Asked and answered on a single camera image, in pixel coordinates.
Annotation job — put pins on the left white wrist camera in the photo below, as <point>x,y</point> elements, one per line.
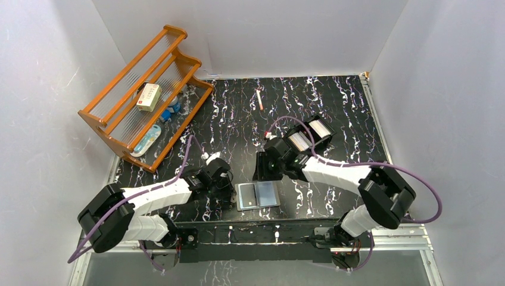
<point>210,157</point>

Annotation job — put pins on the pink white pen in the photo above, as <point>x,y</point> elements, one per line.
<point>258,95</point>

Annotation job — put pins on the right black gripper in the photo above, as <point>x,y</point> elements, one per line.
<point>261,171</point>

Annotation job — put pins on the silver metal card holder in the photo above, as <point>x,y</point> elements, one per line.
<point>266,192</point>

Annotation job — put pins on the black card tray box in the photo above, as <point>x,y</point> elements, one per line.
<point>319,144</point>

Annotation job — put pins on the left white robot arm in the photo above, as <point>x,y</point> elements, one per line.
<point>119,214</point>

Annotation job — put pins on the white card stack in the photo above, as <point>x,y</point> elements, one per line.
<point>320,128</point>

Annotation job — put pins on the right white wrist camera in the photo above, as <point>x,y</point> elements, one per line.
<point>269,136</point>

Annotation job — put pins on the blue small bottle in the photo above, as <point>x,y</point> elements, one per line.
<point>172,108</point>

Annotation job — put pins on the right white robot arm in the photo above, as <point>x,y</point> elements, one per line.
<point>385,193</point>

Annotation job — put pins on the black VIP card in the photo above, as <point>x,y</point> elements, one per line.
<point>247,196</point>

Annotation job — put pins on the cream medicine box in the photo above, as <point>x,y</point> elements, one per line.
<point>149,97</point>

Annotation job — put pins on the orange wooden shelf rack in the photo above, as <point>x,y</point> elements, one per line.
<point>143,111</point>

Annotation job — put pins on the light blue blister pack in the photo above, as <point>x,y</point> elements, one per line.
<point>147,141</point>

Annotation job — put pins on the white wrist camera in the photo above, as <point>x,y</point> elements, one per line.
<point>269,136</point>
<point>210,157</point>

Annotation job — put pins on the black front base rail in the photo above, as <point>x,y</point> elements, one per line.
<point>251,240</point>

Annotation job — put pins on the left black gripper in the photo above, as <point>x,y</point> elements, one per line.
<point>223,189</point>

